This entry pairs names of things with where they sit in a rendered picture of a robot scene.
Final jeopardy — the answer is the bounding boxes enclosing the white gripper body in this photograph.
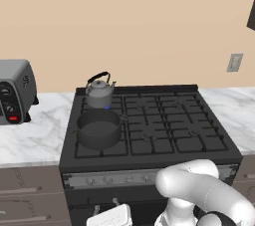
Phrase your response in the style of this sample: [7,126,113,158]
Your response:
[86,203,133,226]

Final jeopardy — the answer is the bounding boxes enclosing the dark grey pot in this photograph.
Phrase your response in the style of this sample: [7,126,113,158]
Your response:
[76,108,129,151]

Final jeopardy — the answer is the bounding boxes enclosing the dark wall cabinet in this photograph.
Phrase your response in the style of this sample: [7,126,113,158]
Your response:
[246,0,255,32]

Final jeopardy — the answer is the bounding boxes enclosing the grey metal kettle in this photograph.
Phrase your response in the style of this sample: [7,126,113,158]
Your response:
[85,71,118,110]

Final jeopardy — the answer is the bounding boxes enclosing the black oven door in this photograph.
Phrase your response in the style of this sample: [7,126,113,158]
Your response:
[65,185,173,226]

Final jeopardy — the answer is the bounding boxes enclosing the grey wall outlet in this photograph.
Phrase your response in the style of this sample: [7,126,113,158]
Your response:
[226,53,244,74]

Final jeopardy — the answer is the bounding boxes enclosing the brown drawer front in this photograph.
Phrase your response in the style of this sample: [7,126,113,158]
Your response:
[0,199,72,226]
[0,165,64,202]
[232,155,255,194]

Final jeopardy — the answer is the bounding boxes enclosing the grey toaster oven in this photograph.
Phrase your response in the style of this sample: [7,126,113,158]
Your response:
[0,59,40,126]

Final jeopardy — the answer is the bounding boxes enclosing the black stove range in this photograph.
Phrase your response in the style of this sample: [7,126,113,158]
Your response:
[58,84,244,226]

